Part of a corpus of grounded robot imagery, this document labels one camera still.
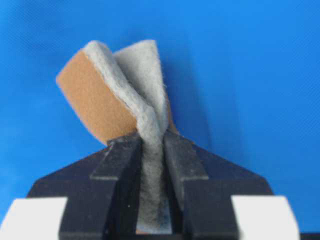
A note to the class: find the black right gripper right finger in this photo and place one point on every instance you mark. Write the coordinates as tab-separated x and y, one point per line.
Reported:
220	200

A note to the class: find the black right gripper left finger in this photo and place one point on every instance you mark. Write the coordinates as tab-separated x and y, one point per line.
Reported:
95	198

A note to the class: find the blue table cloth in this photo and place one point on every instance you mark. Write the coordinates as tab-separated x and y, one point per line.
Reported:
242	76

